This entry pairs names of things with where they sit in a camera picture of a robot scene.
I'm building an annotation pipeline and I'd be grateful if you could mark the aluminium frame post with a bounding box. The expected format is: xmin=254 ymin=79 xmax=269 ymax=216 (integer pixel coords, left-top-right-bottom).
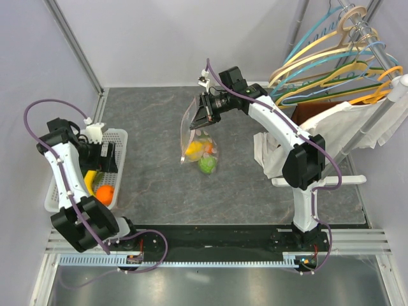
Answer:
xmin=43 ymin=0 xmax=105 ymax=96

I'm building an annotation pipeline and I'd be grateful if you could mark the green hanger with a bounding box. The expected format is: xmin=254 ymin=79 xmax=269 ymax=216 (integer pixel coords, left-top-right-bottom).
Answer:
xmin=275 ymin=72 xmax=382 ymax=106

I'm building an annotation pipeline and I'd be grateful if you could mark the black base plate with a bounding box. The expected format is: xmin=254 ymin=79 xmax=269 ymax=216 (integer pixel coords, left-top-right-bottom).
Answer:
xmin=101 ymin=224 xmax=332 ymax=264

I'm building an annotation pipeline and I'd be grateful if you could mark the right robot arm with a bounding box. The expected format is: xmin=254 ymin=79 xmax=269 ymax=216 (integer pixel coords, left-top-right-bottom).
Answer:
xmin=188 ymin=66 xmax=325 ymax=251

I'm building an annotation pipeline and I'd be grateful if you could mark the yellow hanger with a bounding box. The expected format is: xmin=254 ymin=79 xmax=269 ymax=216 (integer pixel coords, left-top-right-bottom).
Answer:
xmin=275 ymin=61 xmax=370 ymax=106

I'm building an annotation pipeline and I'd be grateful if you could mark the brown box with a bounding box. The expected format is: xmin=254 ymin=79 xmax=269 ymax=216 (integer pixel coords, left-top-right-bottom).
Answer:
xmin=277 ymin=101 xmax=347 ymax=149

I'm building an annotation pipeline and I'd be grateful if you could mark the green custard apple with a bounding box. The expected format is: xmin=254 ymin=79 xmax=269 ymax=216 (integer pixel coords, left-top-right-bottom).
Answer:
xmin=198 ymin=156 xmax=217 ymax=174

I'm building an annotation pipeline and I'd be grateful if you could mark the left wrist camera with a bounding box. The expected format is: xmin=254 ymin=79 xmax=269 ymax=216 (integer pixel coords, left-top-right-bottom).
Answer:
xmin=84 ymin=117 xmax=107 ymax=143

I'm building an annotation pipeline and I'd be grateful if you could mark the orange fruit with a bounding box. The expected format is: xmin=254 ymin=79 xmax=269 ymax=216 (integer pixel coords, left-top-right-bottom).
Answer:
xmin=96 ymin=185 xmax=115 ymax=206

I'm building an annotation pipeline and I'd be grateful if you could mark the teal hanger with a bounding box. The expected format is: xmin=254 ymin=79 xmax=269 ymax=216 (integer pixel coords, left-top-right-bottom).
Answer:
xmin=270 ymin=4 xmax=383 ymax=98

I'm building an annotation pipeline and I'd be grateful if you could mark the clear zip top bag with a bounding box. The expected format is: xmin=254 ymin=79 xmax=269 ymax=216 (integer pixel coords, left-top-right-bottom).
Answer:
xmin=180 ymin=98 xmax=219 ymax=174

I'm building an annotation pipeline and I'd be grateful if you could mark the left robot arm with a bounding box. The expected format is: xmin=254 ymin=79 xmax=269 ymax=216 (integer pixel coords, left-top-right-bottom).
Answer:
xmin=36 ymin=118 xmax=140 ymax=252

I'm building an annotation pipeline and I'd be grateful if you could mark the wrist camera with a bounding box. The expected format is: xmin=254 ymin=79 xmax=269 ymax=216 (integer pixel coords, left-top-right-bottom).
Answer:
xmin=198 ymin=69 xmax=210 ymax=92
xmin=84 ymin=117 xmax=107 ymax=143

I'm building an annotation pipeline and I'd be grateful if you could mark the white plastic basket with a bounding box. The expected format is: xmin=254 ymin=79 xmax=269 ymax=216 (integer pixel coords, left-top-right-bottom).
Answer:
xmin=44 ymin=128 xmax=128 ymax=213

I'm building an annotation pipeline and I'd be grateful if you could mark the white cloth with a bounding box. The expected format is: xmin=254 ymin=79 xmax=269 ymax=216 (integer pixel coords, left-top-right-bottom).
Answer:
xmin=254 ymin=96 xmax=407 ymax=179

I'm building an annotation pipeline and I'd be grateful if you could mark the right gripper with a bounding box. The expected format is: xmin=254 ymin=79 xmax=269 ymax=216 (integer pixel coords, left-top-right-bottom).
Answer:
xmin=191 ymin=91 xmax=233 ymax=130

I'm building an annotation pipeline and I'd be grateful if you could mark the beige wooden hanger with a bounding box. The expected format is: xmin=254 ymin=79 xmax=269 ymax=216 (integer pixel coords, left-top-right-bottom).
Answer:
xmin=267 ymin=6 xmax=367 ymax=89

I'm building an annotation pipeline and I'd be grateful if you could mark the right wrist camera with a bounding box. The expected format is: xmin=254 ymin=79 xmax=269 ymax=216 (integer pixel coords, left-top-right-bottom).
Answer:
xmin=198 ymin=69 xmax=210 ymax=92

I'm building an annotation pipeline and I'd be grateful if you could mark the yellow banana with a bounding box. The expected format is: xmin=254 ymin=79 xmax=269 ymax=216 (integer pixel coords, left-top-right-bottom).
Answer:
xmin=84 ymin=170 xmax=97 ymax=196

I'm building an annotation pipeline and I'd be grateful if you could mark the white cable duct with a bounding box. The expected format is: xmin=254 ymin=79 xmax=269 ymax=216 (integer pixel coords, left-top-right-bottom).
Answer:
xmin=59 ymin=252 xmax=317 ymax=268

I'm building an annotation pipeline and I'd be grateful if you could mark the white clothes rack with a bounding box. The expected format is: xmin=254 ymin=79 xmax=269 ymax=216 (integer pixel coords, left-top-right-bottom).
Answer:
xmin=241 ymin=0 xmax=408 ymax=189

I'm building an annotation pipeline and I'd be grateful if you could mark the yellow pear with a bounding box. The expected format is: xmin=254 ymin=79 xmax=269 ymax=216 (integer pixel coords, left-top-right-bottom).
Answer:
xmin=185 ymin=141 xmax=204 ymax=161

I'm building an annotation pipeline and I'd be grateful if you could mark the orange hanger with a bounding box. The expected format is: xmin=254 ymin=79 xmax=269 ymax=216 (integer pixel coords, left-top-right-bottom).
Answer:
xmin=348 ymin=66 xmax=404 ymax=105

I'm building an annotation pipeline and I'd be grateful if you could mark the orange green mango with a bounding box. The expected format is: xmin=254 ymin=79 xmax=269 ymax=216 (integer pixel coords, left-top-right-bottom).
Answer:
xmin=203 ymin=142 xmax=214 ymax=154

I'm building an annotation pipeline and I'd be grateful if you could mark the light blue hanger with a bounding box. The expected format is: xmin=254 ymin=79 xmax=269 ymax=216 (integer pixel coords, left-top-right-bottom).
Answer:
xmin=282 ymin=41 xmax=386 ymax=106

